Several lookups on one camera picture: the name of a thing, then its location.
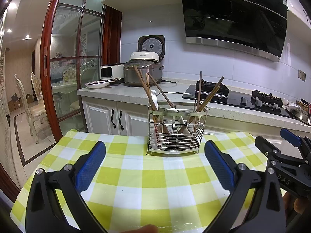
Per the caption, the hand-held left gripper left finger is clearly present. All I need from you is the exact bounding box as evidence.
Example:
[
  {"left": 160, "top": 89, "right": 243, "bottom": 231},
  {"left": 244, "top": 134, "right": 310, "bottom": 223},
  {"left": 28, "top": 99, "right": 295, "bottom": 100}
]
[{"left": 25, "top": 141, "right": 107, "bottom": 233}]

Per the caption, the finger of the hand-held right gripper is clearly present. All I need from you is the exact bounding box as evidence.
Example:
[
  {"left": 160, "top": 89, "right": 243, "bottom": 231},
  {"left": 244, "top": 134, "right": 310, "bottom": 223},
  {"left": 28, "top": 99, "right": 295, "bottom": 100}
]
[
  {"left": 280, "top": 128, "right": 311, "bottom": 151},
  {"left": 255, "top": 136, "right": 304, "bottom": 168}
]

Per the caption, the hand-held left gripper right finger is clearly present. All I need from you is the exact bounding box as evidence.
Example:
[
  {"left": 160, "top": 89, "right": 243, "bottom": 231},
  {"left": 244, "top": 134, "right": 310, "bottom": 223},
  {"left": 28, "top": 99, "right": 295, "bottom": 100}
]
[{"left": 204, "top": 140, "right": 287, "bottom": 233}]

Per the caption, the steel wire utensil rack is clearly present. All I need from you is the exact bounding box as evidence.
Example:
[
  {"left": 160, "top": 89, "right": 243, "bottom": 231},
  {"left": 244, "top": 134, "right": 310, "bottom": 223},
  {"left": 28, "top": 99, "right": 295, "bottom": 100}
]
[{"left": 146, "top": 92, "right": 209, "bottom": 156}]

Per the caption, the white ceramic spoon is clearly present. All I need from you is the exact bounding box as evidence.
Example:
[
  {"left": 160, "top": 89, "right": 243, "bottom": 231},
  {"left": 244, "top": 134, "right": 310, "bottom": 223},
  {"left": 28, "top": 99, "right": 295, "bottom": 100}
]
[
  {"left": 168, "top": 107, "right": 192, "bottom": 136},
  {"left": 149, "top": 90, "right": 161, "bottom": 151}
]

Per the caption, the brown wooden chopstick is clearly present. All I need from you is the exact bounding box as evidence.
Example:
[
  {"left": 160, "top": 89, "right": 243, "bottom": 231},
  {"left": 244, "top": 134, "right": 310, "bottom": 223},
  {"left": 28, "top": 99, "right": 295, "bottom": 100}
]
[
  {"left": 197, "top": 71, "right": 204, "bottom": 112},
  {"left": 194, "top": 86, "right": 221, "bottom": 117},
  {"left": 133, "top": 65, "right": 157, "bottom": 117},
  {"left": 148, "top": 72, "right": 176, "bottom": 108}
]

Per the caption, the red patterned wooden chopstick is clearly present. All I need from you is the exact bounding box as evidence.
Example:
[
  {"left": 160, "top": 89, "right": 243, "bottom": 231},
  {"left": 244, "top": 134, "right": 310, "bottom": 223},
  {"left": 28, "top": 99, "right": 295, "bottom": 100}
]
[
  {"left": 197, "top": 76, "right": 225, "bottom": 113},
  {"left": 145, "top": 73, "right": 163, "bottom": 141}
]

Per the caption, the person's right hand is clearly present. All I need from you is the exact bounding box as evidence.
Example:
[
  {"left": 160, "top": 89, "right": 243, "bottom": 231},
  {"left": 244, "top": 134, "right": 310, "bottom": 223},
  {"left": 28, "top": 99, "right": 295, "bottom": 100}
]
[{"left": 282, "top": 191, "right": 311, "bottom": 221}]

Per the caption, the person's left hand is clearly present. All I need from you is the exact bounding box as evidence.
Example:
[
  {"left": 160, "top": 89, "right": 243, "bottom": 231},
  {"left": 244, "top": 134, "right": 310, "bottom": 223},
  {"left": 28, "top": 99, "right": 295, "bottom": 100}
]
[{"left": 126, "top": 224, "right": 158, "bottom": 233}]

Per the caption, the black burner grate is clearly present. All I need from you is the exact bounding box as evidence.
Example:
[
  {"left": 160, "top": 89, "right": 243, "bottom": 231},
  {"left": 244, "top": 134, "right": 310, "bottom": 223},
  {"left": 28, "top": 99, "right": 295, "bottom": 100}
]
[
  {"left": 202, "top": 80, "right": 230, "bottom": 97},
  {"left": 251, "top": 90, "right": 284, "bottom": 104}
]

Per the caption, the white base cabinet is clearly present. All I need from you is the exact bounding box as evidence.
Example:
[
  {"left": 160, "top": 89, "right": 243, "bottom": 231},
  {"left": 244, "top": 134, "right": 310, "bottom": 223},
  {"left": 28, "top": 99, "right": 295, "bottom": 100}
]
[{"left": 81, "top": 96, "right": 311, "bottom": 146}]

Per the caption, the black glass hob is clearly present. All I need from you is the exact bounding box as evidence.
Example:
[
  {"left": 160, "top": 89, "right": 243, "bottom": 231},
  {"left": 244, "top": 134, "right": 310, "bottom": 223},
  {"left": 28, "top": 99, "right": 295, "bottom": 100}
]
[{"left": 182, "top": 84, "right": 299, "bottom": 120}]

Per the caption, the speckled stone countertop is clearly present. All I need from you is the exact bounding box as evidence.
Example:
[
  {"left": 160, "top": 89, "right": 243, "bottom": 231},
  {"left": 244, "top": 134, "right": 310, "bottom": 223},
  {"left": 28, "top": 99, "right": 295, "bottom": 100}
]
[{"left": 77, "top": 76, "right": 311, "bottom": 139}]

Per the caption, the white plate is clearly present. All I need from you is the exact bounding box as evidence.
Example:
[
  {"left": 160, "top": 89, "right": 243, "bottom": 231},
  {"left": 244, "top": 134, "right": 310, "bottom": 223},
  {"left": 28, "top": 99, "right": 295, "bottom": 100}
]
[{"left": 86, "top": 80, "right": 111, "bottom": 89}]

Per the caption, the white dining table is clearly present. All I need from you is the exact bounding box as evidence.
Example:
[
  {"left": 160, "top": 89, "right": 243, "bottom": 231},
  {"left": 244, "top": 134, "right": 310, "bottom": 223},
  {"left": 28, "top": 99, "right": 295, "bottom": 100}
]
[{"left": 52, "top": 81, "right": 78, "bottom": 96}]

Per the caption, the white carved dining chair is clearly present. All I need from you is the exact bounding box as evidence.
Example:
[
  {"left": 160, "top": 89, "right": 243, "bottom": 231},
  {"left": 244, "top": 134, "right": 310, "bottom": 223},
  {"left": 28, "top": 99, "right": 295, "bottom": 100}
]
[
  {"left": 79, "top": 59, "right": 101, "bottom": 83},
  {"left": 15, "top": 74, "right": 37, "bottom": 145},
  {"left": 30, "top": 72, "right": 53, "bottom": 127}
]

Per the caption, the white small oven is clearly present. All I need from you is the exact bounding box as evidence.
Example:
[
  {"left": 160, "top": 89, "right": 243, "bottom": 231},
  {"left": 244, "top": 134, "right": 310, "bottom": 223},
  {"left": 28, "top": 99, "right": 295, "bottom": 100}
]
[{"left": 100, "top": 63, "right": 125, "bottom": 81}]

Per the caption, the silver multicooker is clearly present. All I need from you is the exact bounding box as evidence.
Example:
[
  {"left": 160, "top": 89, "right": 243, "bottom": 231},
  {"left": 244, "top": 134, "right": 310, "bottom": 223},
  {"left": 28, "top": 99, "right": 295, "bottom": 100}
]
[{"left": 123, "top": 61, "right": 165, "bottom": 87}]

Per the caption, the red wooden sliding glass door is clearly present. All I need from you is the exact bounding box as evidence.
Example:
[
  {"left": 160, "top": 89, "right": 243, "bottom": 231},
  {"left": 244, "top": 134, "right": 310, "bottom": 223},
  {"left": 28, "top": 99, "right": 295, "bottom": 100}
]
[{"left": 40, "top": 0, "right": 122, "bottom": 139}]

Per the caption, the white domed appliance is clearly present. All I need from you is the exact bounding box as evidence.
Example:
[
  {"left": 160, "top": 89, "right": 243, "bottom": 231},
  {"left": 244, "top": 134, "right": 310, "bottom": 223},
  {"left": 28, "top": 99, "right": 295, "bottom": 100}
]
[{"left": 129, "top": 51, "right": 161, "bottom": 64}]

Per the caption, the white carved partition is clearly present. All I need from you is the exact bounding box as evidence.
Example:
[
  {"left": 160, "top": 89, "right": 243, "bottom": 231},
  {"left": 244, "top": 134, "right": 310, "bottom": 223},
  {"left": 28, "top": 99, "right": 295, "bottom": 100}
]
[{"left": 0, "top": 12, "right": 11, "bottom": 131}]

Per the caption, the black range hood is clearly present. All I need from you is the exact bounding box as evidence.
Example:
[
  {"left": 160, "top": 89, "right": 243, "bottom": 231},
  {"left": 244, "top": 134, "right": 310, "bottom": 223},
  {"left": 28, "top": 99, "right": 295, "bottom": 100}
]
[{"left": 180, "top": 0, "right": 288, "bottom": 63}]

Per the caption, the dark utensil handle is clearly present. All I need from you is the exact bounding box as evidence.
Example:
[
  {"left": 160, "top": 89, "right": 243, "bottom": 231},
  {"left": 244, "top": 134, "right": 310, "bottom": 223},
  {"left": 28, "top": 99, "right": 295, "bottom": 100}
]
[{"left": 300, "top": 98, "right": 311, "bottom": 114}]

